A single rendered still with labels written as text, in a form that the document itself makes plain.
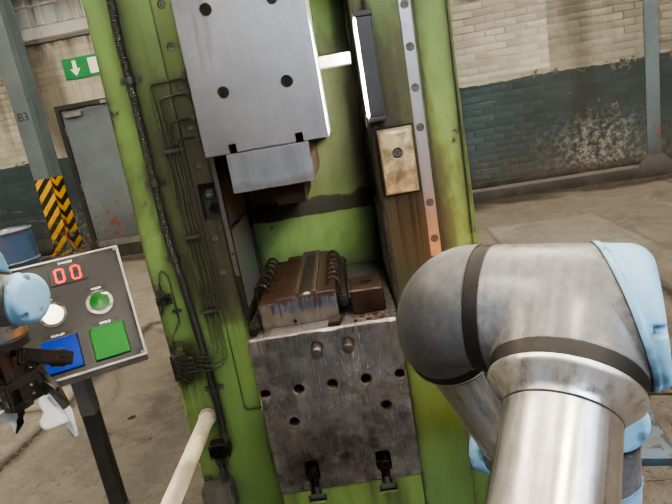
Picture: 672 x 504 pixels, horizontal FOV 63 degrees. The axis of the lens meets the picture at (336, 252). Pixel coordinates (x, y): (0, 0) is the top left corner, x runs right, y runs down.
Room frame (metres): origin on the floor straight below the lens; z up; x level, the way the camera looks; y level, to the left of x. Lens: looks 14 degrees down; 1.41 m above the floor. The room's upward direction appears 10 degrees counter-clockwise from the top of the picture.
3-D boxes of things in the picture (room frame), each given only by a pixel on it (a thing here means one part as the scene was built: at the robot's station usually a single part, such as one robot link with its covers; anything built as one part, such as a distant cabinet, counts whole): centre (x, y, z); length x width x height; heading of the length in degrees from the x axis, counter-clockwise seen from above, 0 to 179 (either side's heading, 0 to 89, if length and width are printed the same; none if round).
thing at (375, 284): (1.37, -0.06, 0.95); 0.12 x 0.08 x 0.06; 178
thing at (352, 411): (1.53, 0.05, 0.69); 0.56 x 0.38 x 0.45; 178
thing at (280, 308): (1.52, 0.11, 0.96); 0.42 x 0.20 x 0.09; 178
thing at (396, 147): (1.43, -0.20, 1.27); 0.09 x 0.02 x 0.17; 88
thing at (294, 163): (1.52, 0.11, 1.32); 0.42 x 0.20 x 0.10; 178
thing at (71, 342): (1.14, 0.63, 1.01); 0.07 x 0.05 x 0.07; 113
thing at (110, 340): (1.18, 0.54, 1.01); 0.07 x 0.05 x 0.07; 113
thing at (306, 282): (1.52, 0.09, 0.99); 0.42 x 0.05 x 0.01; 178
